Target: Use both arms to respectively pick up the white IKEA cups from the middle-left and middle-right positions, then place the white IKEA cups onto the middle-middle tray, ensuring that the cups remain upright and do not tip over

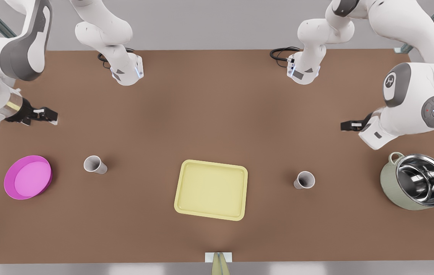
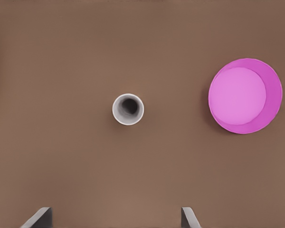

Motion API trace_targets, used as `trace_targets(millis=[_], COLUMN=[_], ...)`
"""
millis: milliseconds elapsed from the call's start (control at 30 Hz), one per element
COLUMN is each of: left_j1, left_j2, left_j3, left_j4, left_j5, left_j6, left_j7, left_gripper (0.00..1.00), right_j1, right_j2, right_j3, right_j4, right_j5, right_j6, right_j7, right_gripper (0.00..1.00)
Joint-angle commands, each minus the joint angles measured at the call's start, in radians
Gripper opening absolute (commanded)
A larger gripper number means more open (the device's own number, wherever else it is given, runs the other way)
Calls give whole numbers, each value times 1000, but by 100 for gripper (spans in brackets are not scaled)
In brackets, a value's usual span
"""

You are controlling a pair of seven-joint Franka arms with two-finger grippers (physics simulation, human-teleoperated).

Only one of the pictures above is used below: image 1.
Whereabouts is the pale yellow tray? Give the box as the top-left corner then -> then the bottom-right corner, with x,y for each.
174,159 -> 249,222

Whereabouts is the pink round plate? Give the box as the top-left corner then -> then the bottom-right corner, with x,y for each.
4,155 -> 53,200

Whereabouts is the white IKEA cup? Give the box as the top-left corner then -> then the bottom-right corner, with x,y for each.
293,171 -> 315,190
83,155 -> 108,175

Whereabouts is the green pot steel inside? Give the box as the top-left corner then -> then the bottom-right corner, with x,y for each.
380,152 -> 434,212

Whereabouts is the black cable loop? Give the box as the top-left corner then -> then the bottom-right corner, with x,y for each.
270,47 -> 302,70
98,47 -> 135,70

